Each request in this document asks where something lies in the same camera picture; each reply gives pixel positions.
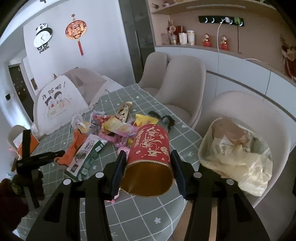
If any red doll figurine right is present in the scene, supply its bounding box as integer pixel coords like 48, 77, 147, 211
220, 35, 229, 51

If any green checkered tablecloth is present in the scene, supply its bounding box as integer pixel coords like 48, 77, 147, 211
16, 84, 202, 240

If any red snack wrapper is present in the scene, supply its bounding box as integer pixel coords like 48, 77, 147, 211
90, 110, 110, 126

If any orange snack bag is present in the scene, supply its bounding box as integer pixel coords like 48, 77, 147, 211
54, 129, 88, 167

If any pink candy wrapper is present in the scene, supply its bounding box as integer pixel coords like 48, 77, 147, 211
98, 129, 128, 148

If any long beige snack stick wrapper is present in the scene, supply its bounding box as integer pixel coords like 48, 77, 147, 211
115, 101, 132, 123

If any beige chair behind cover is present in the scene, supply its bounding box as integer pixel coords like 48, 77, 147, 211
64, 68, 107, 105

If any beige chair middle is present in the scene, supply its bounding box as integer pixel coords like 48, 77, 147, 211
155, 56, 206, 127

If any panda wall clock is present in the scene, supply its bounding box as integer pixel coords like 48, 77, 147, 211
33, 23, 53, 54

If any red gold paper cup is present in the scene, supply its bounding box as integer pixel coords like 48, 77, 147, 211
120, 124, 174, 197

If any red doll figurine left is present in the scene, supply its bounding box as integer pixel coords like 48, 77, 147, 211
203, 33, 212, 47

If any beige chair near bin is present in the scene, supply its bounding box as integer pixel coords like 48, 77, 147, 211
195, 91, 291, 207

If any red doll figurine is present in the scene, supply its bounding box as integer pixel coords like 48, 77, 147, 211
220, 35, 229, 51
203, 33, 212, 47

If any white yellow paper box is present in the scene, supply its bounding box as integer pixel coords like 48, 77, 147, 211
71, 114, 90, 134

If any yellow snack wrapper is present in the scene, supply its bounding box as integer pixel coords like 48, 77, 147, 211
133, 114, 159, 128

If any white charging cable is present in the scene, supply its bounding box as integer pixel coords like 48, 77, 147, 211
216, 17, 262, 63

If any yellow potato chips bag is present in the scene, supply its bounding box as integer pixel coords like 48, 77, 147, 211
102, 116, 138, 137

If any white cup pair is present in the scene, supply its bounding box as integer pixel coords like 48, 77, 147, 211
179, 30, 195, 46

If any green white milk carton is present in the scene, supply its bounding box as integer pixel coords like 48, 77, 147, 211
64, 134, 108, 181

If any black hair tie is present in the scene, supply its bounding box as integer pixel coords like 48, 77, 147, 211
147, 110, 176, 133

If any black power strip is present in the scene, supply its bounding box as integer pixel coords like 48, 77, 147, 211
198, 16, 245, 27

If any red chinese knot ornament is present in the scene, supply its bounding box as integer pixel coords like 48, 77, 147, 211
65, 14, 87, 56

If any beige chair far left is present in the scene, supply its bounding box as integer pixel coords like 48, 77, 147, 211
138, 52, 168, 96

